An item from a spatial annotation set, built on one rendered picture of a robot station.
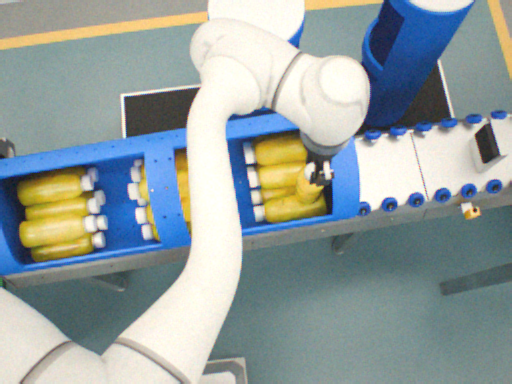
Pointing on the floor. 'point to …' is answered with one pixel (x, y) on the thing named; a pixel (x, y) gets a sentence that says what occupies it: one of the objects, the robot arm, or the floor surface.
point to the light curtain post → (478, 280)
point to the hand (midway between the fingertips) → (315, 167)
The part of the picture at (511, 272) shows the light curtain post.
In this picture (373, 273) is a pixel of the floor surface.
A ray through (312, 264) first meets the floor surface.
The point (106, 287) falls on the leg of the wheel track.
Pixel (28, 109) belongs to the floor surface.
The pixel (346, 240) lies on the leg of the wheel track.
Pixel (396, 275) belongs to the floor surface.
